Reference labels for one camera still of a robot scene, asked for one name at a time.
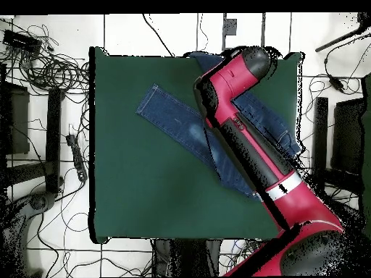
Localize blue denim jeans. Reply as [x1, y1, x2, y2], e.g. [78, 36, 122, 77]
[136, 51, 302, 201]

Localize dark flat panel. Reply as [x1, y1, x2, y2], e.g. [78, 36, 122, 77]
[330, 97, 367, 174]
[0, 80, 30, 156]

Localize dark green table cloth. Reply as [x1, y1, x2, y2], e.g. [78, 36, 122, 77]
[88, 46, 305, 244]

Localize black power strip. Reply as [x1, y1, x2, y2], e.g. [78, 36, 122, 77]
[65, 133, 88, 182]

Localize black wheeled chair base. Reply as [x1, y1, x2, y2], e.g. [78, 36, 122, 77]
[0, 190, 57, 277]

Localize black power adapter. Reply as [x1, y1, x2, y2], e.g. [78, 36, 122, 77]
[328, 75, 346, 93]

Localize black tripod pole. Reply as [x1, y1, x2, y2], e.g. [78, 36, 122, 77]
[314, 12, 371, 53]

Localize black electronics box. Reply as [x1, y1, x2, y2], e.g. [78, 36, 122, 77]
[1, 29, 43, 54]

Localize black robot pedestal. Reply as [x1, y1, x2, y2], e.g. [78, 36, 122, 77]
[152, 238, 222, 277]

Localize black floor cable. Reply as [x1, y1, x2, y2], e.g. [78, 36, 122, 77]
[141, 13, 175, 56]

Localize black stand base frame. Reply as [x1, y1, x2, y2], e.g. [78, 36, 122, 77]
[311, 96, 364, 201]
[4, 87, 65, 195]

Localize grey square floor frame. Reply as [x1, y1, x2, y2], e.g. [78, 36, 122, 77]
[222, 12, 266, 52]

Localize black cable tangle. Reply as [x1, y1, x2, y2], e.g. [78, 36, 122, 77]
[0, 22, 91, 96]

